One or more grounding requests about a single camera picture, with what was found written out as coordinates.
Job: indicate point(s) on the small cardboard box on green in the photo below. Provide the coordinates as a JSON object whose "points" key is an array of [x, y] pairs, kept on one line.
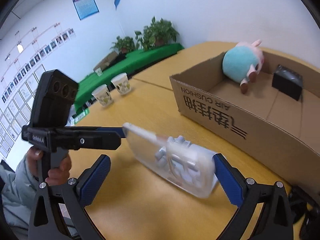
{"points": [[108, 61]]}

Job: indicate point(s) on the person's left hand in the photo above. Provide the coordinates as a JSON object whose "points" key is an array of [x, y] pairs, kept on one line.
{"points": [[56, 176]]}

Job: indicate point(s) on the paper cup near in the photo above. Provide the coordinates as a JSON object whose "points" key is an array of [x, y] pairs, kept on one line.
{"points": [[102, 95]]}

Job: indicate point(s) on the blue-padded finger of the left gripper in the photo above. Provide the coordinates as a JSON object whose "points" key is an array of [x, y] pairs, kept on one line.
{"points": [[118, 130]]}

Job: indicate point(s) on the brown cardboard box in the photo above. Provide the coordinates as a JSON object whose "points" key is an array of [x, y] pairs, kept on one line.
{"points": [[280, 132]]}

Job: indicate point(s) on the small potted plant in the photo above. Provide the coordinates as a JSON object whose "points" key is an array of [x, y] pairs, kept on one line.
{"points": [[124, 45]]}

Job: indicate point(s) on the blue framed wall poster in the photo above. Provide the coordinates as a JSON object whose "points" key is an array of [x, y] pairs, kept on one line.
{"points": [[85, 8]]}

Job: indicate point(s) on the blue pink pig plush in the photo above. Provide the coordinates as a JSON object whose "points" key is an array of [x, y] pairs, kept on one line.
{"points": [[243, 63]]}

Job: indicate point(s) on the paper cup far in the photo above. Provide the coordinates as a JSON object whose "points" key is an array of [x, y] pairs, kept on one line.
{"points": [[121, 83]]}

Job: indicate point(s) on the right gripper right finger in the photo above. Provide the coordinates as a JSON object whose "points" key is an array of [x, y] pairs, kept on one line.
{"points": [[275, 220]]}

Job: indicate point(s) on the small black product box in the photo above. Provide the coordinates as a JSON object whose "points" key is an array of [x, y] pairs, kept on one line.
{"points": [[288, 82]]}

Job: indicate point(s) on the large potted plant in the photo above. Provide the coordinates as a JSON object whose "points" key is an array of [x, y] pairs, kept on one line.
{"points": [[158, 33]]}

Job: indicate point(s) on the green cloth covered table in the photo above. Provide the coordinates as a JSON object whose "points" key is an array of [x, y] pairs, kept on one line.
{"points": [[134, 62]]}

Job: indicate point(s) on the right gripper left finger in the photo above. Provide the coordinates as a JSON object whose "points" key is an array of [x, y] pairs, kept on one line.
{"points": [[47, 221]]}

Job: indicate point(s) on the paper cup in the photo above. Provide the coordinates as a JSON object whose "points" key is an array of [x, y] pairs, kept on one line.
{"points": [[121, 83], [102, 95]]}

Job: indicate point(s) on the clear phone case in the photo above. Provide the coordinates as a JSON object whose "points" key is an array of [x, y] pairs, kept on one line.
{"points": [[186, 165]]}

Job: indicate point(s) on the grey jacket sleeve forearm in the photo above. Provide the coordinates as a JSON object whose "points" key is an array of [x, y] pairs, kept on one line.
{"points": [[18, 191]]}

